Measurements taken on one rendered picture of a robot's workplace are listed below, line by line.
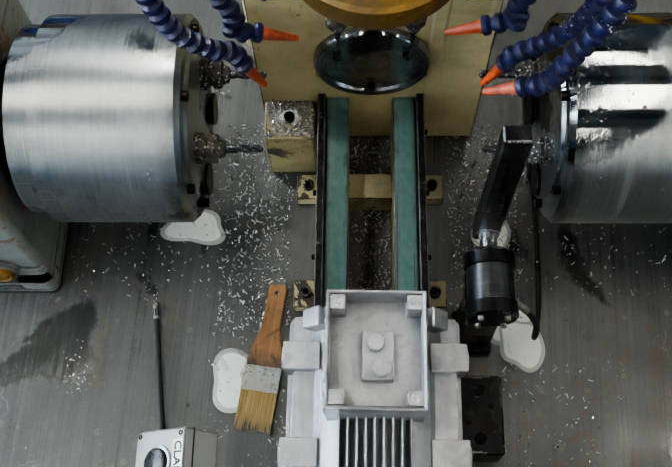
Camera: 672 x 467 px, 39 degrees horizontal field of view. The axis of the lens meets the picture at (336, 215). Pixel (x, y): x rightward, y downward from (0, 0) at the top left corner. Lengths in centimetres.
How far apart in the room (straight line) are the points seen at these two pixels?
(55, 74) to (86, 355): 43
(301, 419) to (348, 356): 9
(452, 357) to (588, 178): 25
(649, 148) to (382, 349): 36
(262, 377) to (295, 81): 40
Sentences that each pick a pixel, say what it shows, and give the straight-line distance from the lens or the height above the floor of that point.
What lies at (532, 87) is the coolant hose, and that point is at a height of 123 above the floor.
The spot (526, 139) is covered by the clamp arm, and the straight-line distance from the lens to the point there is 91.
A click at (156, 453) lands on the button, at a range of 100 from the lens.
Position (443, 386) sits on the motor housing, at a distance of 101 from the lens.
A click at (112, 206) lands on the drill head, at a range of 111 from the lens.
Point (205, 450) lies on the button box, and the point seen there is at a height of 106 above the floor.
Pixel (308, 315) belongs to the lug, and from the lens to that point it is 101.
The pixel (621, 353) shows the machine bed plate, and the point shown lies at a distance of 133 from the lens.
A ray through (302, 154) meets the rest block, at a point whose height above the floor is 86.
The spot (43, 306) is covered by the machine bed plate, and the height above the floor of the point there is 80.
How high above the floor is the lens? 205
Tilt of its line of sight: 67 degrees down
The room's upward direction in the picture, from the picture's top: 3 degrees counter-clockwise
